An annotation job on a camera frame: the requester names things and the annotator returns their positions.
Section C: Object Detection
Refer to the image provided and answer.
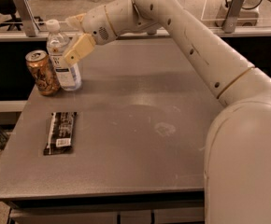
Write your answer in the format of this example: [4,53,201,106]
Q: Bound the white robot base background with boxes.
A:
[215,0,263,27]

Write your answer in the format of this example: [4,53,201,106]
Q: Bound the right metal bracket post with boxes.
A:
[221,0,245,34]

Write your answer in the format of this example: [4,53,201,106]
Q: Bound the left metal bracket post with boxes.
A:
[13,0,39,37]

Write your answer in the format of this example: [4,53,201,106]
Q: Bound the clear plastic water bottle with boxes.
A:
[46,20,81,91]

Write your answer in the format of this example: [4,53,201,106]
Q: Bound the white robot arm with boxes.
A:
[64,0,271,224]

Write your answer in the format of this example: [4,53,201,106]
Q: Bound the black snack bar wrapper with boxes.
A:
[43,112,77,155]

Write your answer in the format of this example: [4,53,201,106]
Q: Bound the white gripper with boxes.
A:
[63,6,115,67]

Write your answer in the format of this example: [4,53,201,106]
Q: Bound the metal bracket post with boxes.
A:
[221,0,245,34]
[13,0,39,37]

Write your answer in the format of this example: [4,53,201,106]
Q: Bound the grey table drawer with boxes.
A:
[9,202,205,224]

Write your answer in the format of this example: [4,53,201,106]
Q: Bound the orange soda can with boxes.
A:
[25,49,60,96]

